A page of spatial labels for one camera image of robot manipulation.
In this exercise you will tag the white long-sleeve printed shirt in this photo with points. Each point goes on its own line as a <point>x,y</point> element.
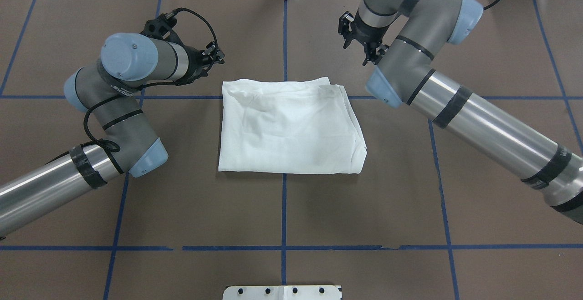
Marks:
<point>295,127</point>

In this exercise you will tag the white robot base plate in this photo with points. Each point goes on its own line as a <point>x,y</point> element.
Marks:
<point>283,292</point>

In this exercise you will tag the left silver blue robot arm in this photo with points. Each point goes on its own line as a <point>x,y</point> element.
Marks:
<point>121,139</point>

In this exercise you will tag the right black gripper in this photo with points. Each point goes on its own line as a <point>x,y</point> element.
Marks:
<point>365,34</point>

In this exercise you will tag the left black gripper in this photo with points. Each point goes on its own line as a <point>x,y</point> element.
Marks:
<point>195,64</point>

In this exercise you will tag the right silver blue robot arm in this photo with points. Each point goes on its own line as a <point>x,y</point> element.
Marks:
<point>485,76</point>

